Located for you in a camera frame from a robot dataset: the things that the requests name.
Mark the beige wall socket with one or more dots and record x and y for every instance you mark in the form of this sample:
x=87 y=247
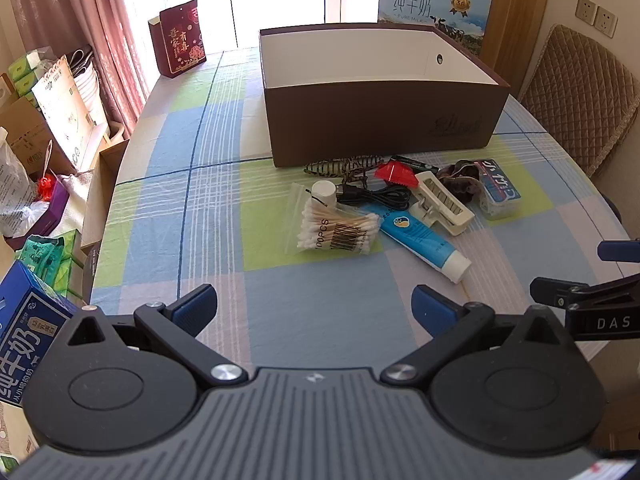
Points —
x=585 y=9
x=605 y=21

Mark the dark blue milk carton case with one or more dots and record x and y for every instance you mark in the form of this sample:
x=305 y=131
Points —
x=30 y=330

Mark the red foil packet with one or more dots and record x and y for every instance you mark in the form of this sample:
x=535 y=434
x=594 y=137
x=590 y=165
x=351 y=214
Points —
x=397 y=174

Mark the brown cardboard box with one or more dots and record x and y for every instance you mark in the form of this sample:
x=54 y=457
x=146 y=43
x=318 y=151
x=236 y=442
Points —
x=370 y=120

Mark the red gift bag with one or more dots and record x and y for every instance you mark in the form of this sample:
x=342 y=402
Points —
x=180 y=40

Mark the green tissue packs on floor pile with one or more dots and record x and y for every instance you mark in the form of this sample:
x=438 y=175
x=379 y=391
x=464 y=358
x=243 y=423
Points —
x=47 y=260

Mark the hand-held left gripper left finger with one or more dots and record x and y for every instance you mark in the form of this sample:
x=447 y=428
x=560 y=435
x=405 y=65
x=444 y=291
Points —
x=192 y=306

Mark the white pill bottle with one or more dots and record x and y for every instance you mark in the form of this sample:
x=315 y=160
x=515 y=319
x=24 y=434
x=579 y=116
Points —
x=323 y=192

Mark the blue toothpaste tube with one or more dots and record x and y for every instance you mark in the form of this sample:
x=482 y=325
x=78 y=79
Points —
x=420 y=237

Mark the plain brown cardboard carton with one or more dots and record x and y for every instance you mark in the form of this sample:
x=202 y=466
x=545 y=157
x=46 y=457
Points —
x=27 y=135

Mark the cream hair clip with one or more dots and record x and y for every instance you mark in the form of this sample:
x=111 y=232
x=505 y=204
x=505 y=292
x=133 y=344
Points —
x=442 y=202

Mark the brown wooden stool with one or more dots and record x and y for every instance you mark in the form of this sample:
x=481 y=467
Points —
x=102 y=190

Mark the dark brown hair scrunchie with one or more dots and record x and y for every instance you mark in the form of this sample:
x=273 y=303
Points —
x=462 y=180

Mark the light blue milk carton case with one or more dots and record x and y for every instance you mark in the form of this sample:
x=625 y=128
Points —
x=432 y=5

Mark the stack of green tissue packs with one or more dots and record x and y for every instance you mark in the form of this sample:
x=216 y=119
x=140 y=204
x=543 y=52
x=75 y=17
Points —
x=27 y=72

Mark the leopard print hair claw clip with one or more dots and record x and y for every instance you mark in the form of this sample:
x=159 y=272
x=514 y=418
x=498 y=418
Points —
x=325 y=166

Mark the chair with quilted brown cover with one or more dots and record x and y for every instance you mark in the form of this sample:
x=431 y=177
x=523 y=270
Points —
x=580 y=100

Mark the translucent plastic bag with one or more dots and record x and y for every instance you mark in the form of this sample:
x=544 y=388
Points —
x=12 y=195

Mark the purple box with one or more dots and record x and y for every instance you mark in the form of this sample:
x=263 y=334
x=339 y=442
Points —
x=52 y=207

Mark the bag of cotton swabs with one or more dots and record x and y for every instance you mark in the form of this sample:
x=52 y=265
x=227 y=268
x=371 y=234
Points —
x=330 y=227

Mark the red tassel ornament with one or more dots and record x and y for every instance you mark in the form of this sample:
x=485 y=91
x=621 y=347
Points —
x=46 y=185

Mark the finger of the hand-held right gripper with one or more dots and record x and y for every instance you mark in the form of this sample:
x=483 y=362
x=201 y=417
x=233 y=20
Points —
x=555 y=291
x=620 y=251

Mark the white printed cardboard carton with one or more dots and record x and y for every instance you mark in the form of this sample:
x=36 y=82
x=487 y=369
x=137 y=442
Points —
x=65 y=100

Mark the checked tablecloth covered desktop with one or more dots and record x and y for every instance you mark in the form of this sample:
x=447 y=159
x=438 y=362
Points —
x=200 y=220

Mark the blue white floss box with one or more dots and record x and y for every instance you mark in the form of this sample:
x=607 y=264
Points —
x=497 y=189

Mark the dark green ointment tube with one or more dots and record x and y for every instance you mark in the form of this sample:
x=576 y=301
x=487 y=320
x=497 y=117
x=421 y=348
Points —
x=415 y=162

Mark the pink curtain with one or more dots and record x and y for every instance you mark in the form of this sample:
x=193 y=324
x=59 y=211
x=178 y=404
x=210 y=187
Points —
x=100 y=5

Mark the white paper bags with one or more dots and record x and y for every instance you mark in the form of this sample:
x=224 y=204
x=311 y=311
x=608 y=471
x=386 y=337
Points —
x=87 y=85

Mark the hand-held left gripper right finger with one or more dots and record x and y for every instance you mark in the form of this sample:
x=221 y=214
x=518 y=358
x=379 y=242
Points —
x=434 y=306

